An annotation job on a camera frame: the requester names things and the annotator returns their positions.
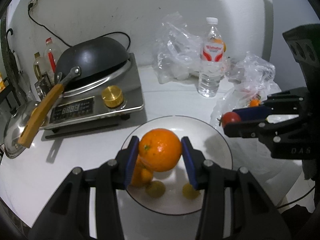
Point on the red label plastic bottle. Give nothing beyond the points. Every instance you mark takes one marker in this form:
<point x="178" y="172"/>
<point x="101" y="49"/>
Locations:
<point x="51" y="55"/>

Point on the black umbrella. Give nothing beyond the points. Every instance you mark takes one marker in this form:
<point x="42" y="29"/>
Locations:
<point x="6" y="50"/>

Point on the clear crumpled plastic bag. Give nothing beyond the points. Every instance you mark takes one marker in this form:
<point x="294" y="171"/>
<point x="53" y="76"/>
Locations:
<point x="175" y="55"/>

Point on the white plate with dark rim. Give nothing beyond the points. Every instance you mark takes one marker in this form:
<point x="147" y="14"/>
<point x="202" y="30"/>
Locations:
<point x="215" y="152"/>

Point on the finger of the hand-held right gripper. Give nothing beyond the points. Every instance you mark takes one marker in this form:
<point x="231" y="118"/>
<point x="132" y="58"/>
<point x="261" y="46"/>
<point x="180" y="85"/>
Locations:
<point x="252" y="113"/>
<point x="242" y="130"/>

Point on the clear plastic water bottle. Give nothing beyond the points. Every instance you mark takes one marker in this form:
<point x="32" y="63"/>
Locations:
<point x="211" y="72"/>

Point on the small mandarin orange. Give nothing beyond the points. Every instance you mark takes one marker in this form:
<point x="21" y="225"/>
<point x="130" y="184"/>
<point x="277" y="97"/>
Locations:
<point x="140" y="177"/>
<point x="162" y="150"/>
<point x="255" y="103"/>

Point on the oil bottle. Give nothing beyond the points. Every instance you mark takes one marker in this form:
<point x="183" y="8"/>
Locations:
<point x="38" y="66"/>

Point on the glass pot lid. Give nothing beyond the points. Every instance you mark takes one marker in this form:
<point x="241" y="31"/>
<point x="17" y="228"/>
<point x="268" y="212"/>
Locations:
<point x="17" y="127"/>

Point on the small green fruit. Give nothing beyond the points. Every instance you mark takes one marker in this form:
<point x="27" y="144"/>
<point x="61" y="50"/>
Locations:
<point x="155" y="189"/>
<point x="187" y="193"/>

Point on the clear printed plastic bag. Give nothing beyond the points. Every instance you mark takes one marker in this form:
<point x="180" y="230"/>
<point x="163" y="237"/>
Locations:
<point x="250" y="67"/>

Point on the white wall socket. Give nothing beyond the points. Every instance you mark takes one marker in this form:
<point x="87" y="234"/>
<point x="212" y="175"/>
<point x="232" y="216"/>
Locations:
<point x="33" y="2"/>

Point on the steel induction cooker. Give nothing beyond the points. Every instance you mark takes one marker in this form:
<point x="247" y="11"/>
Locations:
<point x="120" y="90"/>

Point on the small glass jar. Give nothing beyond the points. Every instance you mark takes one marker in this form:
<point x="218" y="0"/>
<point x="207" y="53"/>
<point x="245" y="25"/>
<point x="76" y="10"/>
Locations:
<point x="43" y="87"/>

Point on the black metal rack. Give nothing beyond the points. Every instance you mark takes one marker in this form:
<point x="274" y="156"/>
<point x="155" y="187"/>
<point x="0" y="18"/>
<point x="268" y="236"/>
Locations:
<point x="6" y="92"/>

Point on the red cherry tomato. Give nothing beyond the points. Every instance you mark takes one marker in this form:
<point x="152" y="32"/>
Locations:
<point x="230" y="118"/>

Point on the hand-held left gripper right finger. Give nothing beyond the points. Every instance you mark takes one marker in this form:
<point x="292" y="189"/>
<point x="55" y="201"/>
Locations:
<point x="191" y="162"/>

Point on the person's right forearm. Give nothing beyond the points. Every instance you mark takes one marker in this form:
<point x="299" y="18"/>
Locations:
<point x="308" y="170"/>

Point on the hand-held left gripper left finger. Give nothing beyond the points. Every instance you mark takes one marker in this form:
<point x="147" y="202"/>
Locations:
<point x="131" y="160"/>

